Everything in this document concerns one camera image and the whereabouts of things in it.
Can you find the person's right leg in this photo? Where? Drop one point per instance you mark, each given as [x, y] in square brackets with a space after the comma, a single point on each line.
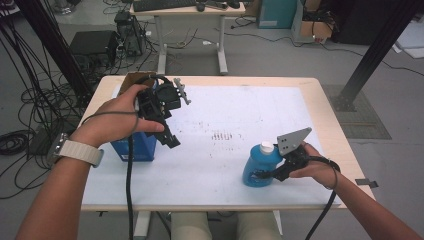
[258, 228]

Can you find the person's leg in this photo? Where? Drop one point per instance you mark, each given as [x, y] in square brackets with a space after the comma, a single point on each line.
[191, 228]
[258, 228]

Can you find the black case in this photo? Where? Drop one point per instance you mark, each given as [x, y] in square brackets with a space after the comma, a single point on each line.
[93, 41]

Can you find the person's left leg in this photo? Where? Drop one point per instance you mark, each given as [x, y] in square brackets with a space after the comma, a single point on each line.
[191, 228]

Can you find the black keyboard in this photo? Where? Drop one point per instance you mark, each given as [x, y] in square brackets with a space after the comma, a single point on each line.
[163, 4]

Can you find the open brown cardboard box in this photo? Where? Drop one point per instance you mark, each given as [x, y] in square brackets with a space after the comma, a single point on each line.
[316, 30]

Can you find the black tape strip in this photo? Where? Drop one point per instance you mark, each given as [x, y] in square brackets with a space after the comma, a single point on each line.
[366, 182]

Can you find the white desk with wooden top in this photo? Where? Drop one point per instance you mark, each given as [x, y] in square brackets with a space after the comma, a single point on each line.
[186, 10]

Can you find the person's left hand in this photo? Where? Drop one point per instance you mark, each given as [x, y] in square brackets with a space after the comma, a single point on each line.
[113, 120]

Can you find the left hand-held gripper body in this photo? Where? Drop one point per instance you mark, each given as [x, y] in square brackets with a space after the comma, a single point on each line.
[156, 101]

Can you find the white sheets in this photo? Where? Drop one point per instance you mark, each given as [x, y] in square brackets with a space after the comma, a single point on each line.
[413, 40]

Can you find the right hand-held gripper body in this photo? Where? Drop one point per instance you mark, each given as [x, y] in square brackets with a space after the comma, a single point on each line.
[293, 141]

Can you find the wristwatch with beige band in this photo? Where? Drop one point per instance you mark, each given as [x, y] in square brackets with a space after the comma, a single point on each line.
[80, 151]

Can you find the black metal stand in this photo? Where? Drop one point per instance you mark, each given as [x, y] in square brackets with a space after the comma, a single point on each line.
[50, 40]
[383, 43]

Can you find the teal box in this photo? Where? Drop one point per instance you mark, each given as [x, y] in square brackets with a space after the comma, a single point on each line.
[276, 13]

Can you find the black computer tower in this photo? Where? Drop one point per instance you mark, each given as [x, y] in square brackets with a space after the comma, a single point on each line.
[131, 33]

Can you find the black cabinet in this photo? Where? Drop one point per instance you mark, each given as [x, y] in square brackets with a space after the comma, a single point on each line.
[360, 20]

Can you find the white table leg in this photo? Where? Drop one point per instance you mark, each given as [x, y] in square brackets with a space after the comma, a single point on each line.
[142, 223]
[278, 221]

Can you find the person's right hand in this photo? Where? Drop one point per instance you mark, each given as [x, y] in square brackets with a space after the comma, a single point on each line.
[316, 170]

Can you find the blue cardboard box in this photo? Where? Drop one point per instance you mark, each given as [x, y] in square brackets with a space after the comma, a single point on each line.
[141, 148]

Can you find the blue bottle with white cap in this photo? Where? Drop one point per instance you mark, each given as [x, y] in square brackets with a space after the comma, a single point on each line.
[256, 163]

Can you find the white table mat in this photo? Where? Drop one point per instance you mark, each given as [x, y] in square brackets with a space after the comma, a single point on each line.
[206, 180]

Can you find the dark gridded floor mat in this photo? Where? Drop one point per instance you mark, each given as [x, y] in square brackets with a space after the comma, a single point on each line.
[366, 123]

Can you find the dark oblong object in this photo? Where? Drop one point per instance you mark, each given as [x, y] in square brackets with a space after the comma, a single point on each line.
[216, 4]

